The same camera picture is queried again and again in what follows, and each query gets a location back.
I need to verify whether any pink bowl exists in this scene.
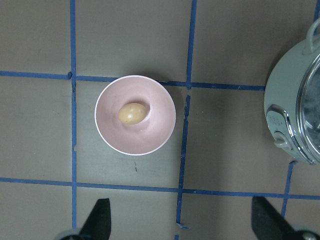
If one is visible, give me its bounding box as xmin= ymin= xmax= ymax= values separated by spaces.
xmin=94 ymin=75 xmax=176 ymax=156

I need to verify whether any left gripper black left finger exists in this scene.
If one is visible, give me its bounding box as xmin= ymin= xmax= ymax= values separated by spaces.
xmin=78 ymin=198 xmax=111 ymax=240

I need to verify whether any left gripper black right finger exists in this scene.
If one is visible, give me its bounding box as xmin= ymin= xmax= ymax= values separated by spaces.
xmin=251 ymin=196 xmax=297 ymax=240

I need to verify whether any glass pot lid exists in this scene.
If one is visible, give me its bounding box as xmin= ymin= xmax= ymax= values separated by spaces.
xmin=296 ymin=56 xmax=320 ymax=164

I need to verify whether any beige egg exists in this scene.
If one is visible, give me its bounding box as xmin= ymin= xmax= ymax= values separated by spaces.
xmin=118 ymin=103 xmax=148 ymax=125

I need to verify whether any pale green electric pot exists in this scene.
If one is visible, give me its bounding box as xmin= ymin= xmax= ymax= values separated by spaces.
xmin=263 ymin=19 xmax=320 ymax=165

